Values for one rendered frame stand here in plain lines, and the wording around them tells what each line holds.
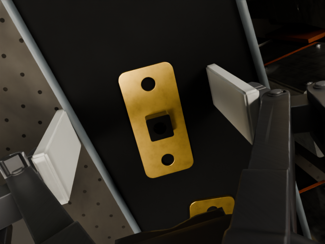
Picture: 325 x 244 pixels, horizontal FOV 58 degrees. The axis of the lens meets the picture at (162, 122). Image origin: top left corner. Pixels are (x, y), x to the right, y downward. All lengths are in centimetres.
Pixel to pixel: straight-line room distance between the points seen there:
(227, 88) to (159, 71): 5
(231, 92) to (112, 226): 72
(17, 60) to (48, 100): 10
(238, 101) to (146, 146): 9
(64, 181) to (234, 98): 10
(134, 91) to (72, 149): 6
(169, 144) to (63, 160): 8
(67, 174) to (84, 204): 64
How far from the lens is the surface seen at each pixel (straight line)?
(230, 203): 26
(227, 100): 18
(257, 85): 17
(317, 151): 34
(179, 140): 22
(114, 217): 83
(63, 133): 18
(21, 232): 182
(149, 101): 21
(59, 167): 16
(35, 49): 20
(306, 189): 60
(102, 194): 79
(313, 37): 59
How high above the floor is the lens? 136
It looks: 69 degrees down
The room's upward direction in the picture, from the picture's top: 157 degrees clockwise
